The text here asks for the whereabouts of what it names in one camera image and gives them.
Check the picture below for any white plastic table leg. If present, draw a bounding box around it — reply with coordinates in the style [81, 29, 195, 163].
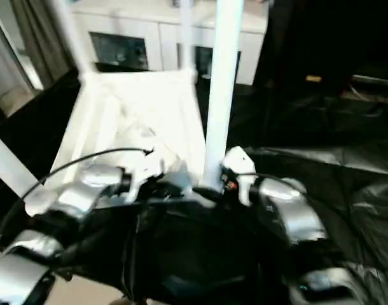
[50, 0, 96, 79]
[179, 0, 197, 72]
[202, 0, 246, 191]
[0, 130, 42, 198]

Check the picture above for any white plastic table top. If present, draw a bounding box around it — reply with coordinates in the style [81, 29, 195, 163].
[24, 68, 220, 217]

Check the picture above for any black plastic mat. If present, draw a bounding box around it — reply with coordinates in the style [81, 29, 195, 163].
[0, 66, 388, 305]

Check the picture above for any black box with yellow label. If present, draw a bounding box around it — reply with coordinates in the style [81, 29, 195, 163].
[254, 0, 354, 90]

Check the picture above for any white glass-door cabinet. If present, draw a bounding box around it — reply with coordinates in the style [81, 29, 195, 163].
[69, 0, 271, 85]

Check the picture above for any grey-brown curtain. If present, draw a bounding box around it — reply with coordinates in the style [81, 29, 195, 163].
[9, 0, 74, 86]

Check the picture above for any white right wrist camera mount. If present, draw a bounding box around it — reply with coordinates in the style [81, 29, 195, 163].
[221, 146, 256, 206]

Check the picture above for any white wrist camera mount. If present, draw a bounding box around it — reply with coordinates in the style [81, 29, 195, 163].
[221, 146, 256, 206]
[123, 149, 165, 204]

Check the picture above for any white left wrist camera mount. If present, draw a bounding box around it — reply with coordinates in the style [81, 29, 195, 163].
[123, 149, 165, 204]

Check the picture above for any dark metal rail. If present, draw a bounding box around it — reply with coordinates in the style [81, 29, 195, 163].
[351, 73, 388, 85]

